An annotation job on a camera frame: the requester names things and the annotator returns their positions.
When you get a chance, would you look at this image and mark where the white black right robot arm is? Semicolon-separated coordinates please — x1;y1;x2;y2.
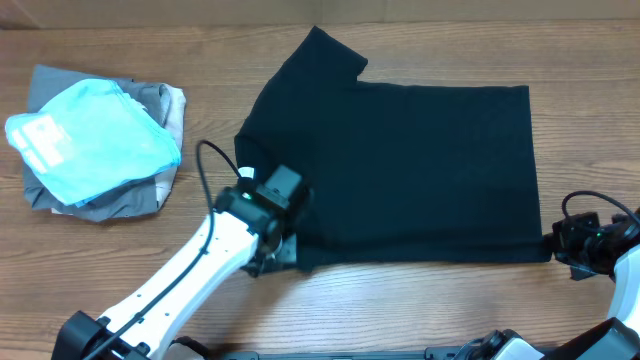
452;210;639;360

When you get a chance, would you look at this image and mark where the grey folded garment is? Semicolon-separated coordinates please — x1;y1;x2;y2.
22;65;168;222

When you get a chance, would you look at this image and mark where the light blue folded shirt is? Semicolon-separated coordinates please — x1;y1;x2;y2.
5;79;181;207

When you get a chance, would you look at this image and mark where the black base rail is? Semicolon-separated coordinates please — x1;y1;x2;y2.
169;337;566;360

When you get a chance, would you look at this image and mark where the white pink folded garment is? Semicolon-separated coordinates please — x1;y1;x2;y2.
155;84;187;209

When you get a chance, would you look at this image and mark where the black t-shirt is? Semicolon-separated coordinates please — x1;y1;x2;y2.
234;28;551;270

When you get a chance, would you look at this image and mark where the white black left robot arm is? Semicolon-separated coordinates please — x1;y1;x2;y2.
52;166;309;360

